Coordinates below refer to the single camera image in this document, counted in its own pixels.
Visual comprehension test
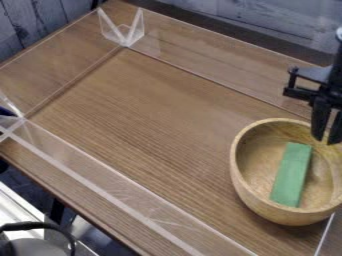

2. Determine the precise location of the brown wooden bowl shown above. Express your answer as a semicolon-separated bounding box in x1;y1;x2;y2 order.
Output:
230;118;342;226

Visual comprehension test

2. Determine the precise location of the green rectangular block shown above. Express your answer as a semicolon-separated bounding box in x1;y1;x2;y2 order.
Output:
270;142;313;207

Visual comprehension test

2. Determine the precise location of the grey metal bracket with screw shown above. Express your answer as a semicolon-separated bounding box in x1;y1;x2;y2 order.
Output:
75;242;101;256

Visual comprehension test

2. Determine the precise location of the clear acrylic corner bracket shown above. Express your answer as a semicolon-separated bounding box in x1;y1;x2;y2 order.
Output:
97;8;145;47

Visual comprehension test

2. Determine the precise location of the black table leg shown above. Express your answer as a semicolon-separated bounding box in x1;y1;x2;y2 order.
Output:
50;199;66;224

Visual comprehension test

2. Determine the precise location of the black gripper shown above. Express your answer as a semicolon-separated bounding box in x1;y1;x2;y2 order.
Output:
284;26;342;145

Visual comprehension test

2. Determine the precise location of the black cable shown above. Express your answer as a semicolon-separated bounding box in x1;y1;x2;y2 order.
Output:
0;221;78;256

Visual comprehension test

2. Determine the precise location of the clear acrylic front barrier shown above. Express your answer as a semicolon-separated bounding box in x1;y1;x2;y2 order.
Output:
0;99;258;256

